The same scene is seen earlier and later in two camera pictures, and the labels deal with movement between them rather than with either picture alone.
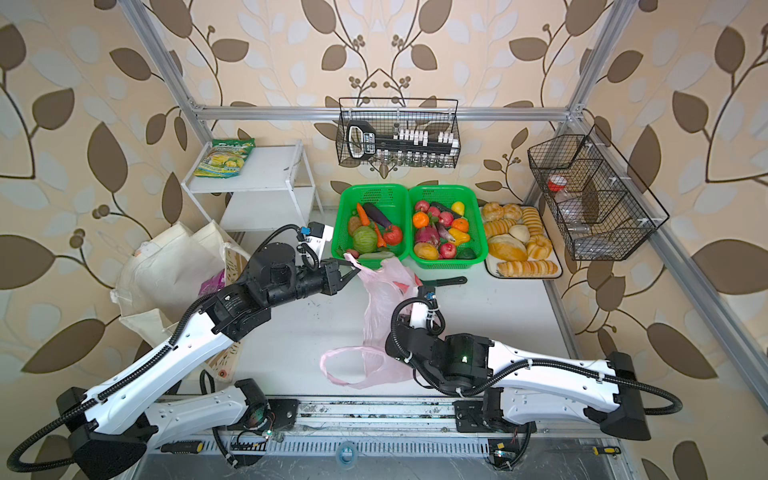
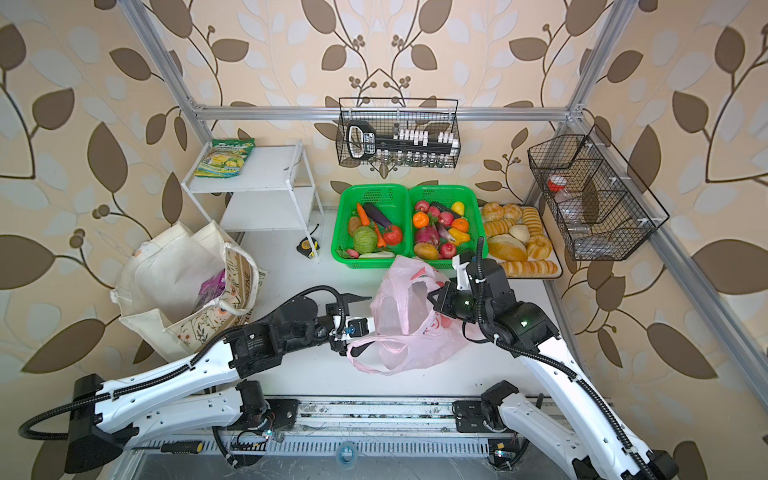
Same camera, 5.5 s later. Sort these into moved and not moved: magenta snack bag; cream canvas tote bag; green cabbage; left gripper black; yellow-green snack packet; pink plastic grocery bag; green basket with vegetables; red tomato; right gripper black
Moved: left gripper black; right gripper black; pink plastic grocery bag
Not moved: green cabbage; green basket with vegetables; cream canvas tote bag; magenta snack bag; yellow-green snack packet; red tomato
